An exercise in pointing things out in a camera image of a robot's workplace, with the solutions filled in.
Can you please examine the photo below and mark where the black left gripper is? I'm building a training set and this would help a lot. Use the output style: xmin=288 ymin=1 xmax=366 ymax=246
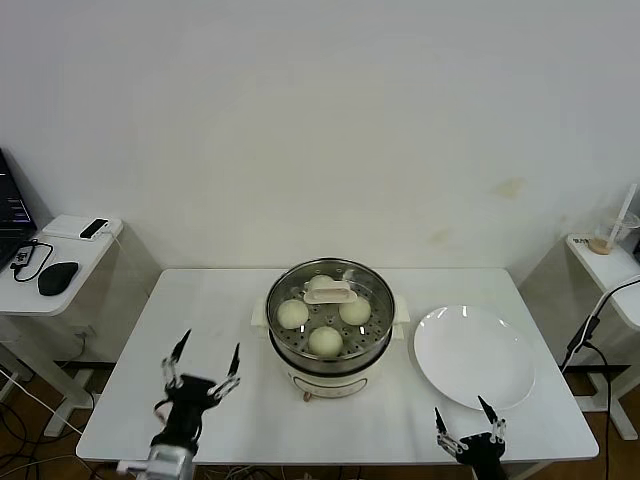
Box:
xmin=160 ymin=328 xmax=243 ymax=444

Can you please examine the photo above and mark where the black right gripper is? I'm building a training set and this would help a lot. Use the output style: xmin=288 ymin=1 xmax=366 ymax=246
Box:
xmin=432 ymin=394 xmax=510 ymax=480

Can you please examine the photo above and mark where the round glass lid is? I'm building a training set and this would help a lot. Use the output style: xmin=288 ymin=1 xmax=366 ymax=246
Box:
xmin=266 ymin=257 xmax=395 ymax=357

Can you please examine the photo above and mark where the stainless steel steamer basket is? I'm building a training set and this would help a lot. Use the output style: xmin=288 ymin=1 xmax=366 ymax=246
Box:
xmin=251 ymin=256 xmax=411 ymax=370

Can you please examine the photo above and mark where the white round plate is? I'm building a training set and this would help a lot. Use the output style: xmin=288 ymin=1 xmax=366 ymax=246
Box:
xmin=413 ymin=303 xmax=537 ymax=412

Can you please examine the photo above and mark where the cream electric cooker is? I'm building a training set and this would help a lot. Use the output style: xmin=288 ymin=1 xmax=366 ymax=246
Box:
xmin=249 ymin=294 xmax=412 ymax=403

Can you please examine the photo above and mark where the black inline adapter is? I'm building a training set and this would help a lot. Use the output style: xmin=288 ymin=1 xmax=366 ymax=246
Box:
xmin=567 ymin=317 xmax=601 ymax=369

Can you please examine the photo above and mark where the black computer mouse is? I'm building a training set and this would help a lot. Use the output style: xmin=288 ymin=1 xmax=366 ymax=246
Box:
xmin=37 ymin=261 xmax=80 ymax=296

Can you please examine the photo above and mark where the white-edged black phone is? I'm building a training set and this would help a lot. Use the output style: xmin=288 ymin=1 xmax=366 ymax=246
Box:
xmin=79 ymin=217 xmax=110 ymax=240

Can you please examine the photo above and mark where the flat white box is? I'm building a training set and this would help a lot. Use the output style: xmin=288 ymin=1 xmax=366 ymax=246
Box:
xmin=39 ymin=214 xmax=124 ymax=241

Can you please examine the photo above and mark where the clear plastic cup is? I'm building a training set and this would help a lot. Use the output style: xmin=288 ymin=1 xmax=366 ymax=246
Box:
xmin=588 ymin=212 xmax=640 ymax=256

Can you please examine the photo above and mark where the black laptop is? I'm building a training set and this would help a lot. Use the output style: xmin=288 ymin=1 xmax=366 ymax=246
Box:
xmin=0 ymin=147 xmax=39 ymax=271

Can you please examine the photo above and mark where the white drinking straw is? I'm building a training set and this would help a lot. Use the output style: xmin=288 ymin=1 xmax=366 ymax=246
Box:
xmin=615 ymin=182 xmax=640 ymax=236

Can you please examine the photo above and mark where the black cable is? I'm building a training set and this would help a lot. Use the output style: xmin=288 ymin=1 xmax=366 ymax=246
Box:
xmin=584 ymin=339 xmax=616 ymax=480

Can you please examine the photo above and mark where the black dongle with cable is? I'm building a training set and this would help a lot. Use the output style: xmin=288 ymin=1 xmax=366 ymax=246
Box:
xmin=10 ymin=238 xmax=55 ymax=282

